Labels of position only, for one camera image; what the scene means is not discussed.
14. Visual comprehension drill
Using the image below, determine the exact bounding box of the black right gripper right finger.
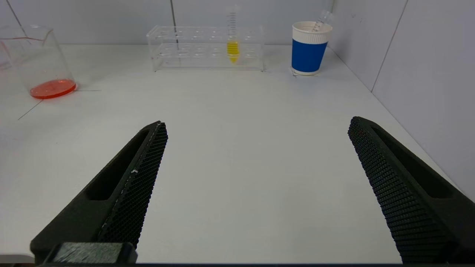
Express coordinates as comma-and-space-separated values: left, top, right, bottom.
348, 116, 475, 264

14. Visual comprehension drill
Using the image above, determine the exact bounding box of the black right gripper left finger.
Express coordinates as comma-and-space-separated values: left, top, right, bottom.
30, 121, 168, 264

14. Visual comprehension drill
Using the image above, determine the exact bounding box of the clear graduated plastic test tube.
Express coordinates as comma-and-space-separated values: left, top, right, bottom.
314, 10, 334, 32

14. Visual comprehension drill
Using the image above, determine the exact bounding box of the clear glass beaker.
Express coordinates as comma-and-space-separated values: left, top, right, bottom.
0, 25, 78, 99

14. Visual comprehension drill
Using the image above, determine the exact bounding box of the clear acrylic test tube rack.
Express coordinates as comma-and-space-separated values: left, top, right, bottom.
147, 25, 265, 72

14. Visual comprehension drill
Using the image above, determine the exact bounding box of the test tube with yellow pigment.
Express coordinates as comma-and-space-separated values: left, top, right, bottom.
227, 4, 241, 63

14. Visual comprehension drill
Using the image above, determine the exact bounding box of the blue white paper cup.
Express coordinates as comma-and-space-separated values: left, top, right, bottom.
291, 21, 333, 76

